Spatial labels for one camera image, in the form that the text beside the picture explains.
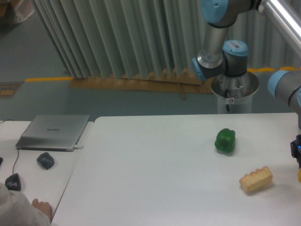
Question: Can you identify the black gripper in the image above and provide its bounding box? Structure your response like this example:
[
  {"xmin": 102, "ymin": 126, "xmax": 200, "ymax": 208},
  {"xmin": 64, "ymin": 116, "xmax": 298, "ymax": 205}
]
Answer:
[{"xmin": 290, "ymin": 134, "xmax": 301, "ymax": 168}]

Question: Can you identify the pale green folding curtain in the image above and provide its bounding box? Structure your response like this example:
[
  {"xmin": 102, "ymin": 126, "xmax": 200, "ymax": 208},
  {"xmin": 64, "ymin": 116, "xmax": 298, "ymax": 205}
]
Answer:
[{"xmin": 28, "ymin": 0, "xmax": 301, "ymax": 79}]

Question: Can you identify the person's hand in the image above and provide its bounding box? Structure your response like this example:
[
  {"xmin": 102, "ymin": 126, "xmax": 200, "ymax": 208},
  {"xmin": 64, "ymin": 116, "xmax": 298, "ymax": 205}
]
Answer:
[{"xmin": 32, "ymin": 199, "xmax": 53, "ymax": 222}]

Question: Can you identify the grey sleeved forearm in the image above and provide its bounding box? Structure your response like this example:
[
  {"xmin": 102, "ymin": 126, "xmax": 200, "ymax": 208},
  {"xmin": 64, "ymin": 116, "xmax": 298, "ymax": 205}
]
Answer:
[{"xmin": 0, "ymin": 183, "xmax": 51, "ymax": 226}]

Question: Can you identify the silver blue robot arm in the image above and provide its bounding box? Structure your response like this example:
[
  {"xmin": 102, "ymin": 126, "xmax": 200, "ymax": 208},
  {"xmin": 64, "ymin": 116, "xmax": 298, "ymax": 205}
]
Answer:
[{"xmin": 192, "ymin": 0, "xmax": 301, "ymax": 114}]

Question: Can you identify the yellow bell pepper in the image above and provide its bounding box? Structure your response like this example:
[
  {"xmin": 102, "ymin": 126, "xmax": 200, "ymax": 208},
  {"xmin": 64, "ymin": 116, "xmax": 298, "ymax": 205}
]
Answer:
[{"xmin": 297, "ymin": 168, "xmax": 301, "ymax": 182}]

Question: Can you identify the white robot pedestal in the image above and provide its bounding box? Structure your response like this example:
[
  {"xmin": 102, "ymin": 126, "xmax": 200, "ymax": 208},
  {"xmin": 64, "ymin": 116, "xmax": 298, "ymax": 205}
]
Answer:
[{"xmin": 211, "ymin": 72, "xmax": 259, "ymax": 114}]

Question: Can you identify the green bell pepper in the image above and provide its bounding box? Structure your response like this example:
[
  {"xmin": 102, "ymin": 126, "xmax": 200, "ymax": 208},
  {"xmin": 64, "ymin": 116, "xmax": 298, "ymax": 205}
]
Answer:
[{"xmin": 214, "ymin": 128, "xmax": 236, "ymax": 154}]

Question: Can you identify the yellow bread loaf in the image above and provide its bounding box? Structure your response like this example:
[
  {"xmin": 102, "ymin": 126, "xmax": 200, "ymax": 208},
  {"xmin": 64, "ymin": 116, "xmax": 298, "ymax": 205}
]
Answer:
[{"xmin": 239, "ymin": 166, "xmax": 273, "ymax": 193}]

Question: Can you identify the brown cardboard sheet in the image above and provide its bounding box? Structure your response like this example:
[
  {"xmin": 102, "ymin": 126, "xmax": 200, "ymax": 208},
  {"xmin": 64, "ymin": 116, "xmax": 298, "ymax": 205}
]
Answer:
[{"xmin": 69, "ymin": 68, "xmax": 212, "ymax": 99}]

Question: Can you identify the silver closed laptop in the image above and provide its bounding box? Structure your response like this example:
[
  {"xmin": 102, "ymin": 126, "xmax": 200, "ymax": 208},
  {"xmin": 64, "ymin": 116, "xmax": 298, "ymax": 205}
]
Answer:
[{"xmin": 16, "ymin": 114, "xmax": 90, "ymax": 152}]

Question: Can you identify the small black pepper toy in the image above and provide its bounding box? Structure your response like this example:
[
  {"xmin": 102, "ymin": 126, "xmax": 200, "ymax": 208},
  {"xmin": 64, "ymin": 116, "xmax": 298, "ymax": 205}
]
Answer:
[{"xmin": 37, "ymin": 152, "xmax": 55, "ymax": 170}]

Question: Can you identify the black computer mouse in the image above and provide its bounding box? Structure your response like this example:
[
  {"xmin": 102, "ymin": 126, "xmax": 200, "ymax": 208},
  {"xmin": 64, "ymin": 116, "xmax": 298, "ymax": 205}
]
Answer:
[{"xmin": 5, "ymin": 173, "xmax": 22, "ymax": 191}]

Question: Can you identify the black mouse cable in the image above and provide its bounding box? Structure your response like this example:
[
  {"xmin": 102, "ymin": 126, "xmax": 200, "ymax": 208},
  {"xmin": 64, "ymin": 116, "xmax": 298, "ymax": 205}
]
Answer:
[{"xmin": 0, "ymin": 119, "xmax": 32, "ymax": 175}]

